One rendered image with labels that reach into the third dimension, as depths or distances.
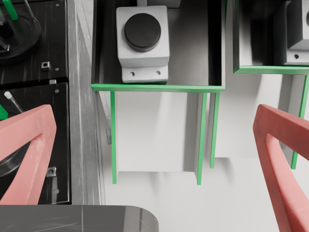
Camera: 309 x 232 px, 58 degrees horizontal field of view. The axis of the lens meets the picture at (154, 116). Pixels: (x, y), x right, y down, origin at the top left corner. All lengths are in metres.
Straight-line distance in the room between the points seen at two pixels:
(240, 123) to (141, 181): 0.24
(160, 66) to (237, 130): 0.24
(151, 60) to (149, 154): 0.23
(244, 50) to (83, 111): 0.35
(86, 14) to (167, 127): 0.20
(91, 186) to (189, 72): 0.28
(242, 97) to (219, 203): 0.24
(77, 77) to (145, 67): 0.36
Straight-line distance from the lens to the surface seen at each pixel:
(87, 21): 0.37
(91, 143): 0.52
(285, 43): 0.31
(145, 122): 0.43
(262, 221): 0.62
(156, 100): 0.42
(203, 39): 0.31
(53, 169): 0.50
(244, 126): 0.48
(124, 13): 0.25
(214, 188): 0.60
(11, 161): 0.52
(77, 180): 0.50
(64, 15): 0.73
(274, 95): 0.48
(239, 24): 0.31
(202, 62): 0.30
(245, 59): 0.33
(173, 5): 0.31
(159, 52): 0.24
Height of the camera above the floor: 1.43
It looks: 60 degrees down
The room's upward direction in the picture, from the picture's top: 2 degrees clockwise
